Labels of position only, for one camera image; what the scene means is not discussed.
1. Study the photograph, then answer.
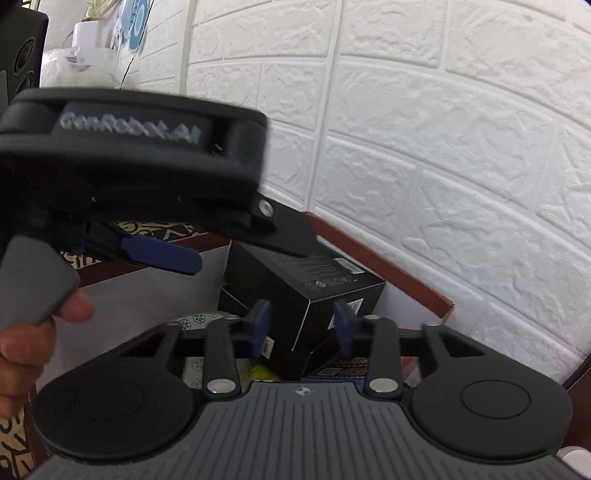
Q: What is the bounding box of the black product box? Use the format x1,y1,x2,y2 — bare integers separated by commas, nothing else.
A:
218,242,385,381

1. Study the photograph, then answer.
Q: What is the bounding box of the person's left hand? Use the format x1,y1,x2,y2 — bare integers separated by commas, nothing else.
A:
0,290,94,419

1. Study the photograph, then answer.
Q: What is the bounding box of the brown storage box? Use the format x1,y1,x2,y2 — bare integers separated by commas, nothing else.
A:
45,219,453,381

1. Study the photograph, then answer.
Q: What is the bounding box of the white plastic bag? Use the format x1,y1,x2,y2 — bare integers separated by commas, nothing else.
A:
40,47,138,90

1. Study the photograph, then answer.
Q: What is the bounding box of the white plant pot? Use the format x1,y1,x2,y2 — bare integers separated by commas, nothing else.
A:
71,20,110,48

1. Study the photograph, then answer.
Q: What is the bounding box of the dark wooden headboard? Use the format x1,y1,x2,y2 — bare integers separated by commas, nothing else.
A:
563,355,591,451

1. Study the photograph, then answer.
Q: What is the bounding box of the patterned table cloth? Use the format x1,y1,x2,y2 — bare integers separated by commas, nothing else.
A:
0,220,195,480

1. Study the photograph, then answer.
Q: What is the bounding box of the blue circle wall poster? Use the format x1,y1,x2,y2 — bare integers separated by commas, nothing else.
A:
111,0,153,52

